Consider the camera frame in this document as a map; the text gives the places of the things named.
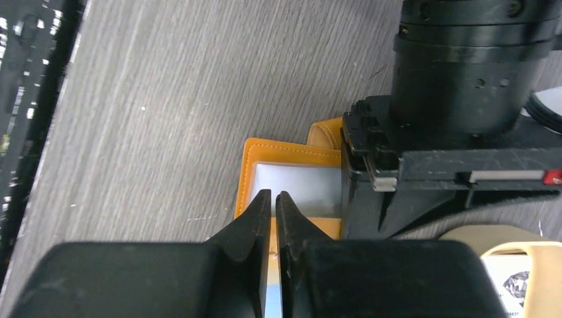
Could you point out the credit card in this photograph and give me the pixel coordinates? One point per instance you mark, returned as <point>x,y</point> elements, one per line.
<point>509,273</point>

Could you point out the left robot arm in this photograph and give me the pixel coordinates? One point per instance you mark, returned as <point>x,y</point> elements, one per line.
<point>462,128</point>

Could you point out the beige oval tray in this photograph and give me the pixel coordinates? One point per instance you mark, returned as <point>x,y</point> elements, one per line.
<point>543,294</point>

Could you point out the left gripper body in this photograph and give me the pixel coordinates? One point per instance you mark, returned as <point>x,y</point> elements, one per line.
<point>395,178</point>

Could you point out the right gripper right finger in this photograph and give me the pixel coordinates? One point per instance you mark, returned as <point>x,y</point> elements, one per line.
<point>323,277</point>

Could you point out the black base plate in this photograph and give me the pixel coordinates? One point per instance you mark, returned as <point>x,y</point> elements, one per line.
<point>37,43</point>

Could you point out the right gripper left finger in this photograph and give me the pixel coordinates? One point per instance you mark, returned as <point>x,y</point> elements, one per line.
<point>224,276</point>

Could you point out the orange leather card holder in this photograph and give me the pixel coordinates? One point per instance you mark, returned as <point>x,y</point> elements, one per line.
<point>309,172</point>

